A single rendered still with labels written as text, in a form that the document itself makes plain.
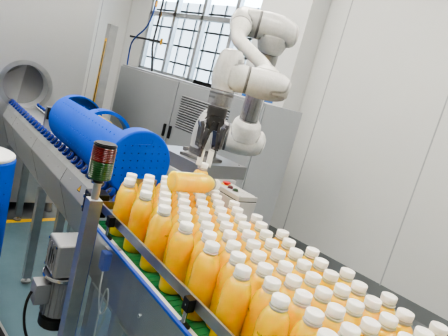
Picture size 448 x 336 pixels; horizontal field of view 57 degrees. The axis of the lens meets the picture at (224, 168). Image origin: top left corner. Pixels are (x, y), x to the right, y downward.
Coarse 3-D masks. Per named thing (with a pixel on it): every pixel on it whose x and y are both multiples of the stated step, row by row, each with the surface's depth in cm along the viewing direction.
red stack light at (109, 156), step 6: (96, 150) 109; (102, 150) 108; (108, 150) 109; (114, 150) 110; (96, 156) 109; (102, 156) 109; (108, 156) 109; (114, 156) 111; (102, 162) 109; (108, 162) 110; (114, 162) 112
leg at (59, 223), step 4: (56, 216) 261; (60, 216) 258; (56, 220) 260; (60, 220) 259; (64, 220) 261; (56, 224) 259; (60, 224) 260; (64, 224) 261; (56, 228) 259; (60, 228) 261; (56, 232) 260; (60, 232) 261
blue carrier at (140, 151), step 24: (72, 96) 227; (72, 120) 200; (96, 120) 186; (120, 120) 206; (72, 144) 197; (120, 144) 163; (144, 144) 169; (120, 168) 166; (144, 168) 172; (168, 168) 180
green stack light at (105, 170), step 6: (90, 162) 110; (96, 162) 109; (90, 168) 110; (96, 168) 109; (102, 168) 109; (108, 168) 110; (90, 174) 110; (96, 174) 109; (102, 174) 110; (108, 174) 111; (96, 180) 110; (102, 180) 110; (108, 180) 112
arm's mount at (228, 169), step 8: (176, 152) 228; (176, 160) 223; (184, 160) 219; (192, 160) 218; (224, 160) 243; (176, 168) 223; (184, 168) 218; (192, 168) 214; (208, 168) 217; (216, 168) 222; (224, 168) 226; (232, 168) 230; (240, 168) 235; (216, 176) 224; (224, 176) 228; (232, 176) 233; (240, 176) 237
